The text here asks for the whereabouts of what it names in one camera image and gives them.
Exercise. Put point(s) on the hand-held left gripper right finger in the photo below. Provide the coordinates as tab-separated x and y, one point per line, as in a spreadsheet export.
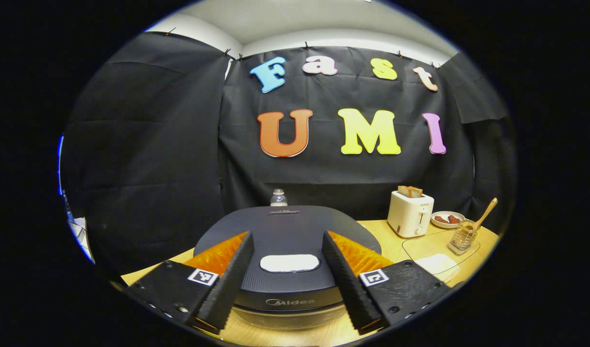
350	289

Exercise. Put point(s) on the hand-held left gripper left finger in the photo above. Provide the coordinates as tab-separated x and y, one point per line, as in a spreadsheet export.
227	289

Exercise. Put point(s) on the dark grey rice cooker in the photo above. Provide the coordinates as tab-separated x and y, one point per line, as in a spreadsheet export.
285	231

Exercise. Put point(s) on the wooden spoon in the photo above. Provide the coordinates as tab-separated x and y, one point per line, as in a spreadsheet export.
487	209

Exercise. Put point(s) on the white toaster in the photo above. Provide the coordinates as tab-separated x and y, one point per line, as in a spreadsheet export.
408	217

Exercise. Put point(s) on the small clear plastic bottle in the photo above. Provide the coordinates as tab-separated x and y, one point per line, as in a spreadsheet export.
278	198

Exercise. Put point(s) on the toasted bread slice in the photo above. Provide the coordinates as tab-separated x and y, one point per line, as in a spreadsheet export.
416	192
403	191

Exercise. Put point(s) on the brown meat patty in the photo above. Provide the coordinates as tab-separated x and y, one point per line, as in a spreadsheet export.
441	219
454	219

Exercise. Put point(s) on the white round plate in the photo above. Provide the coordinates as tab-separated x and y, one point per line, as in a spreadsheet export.
448	226

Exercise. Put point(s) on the white side table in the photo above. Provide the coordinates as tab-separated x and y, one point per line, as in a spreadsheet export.
80	231

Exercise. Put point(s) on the black backdrop cloth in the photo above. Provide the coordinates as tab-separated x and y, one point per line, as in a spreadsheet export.
155	144

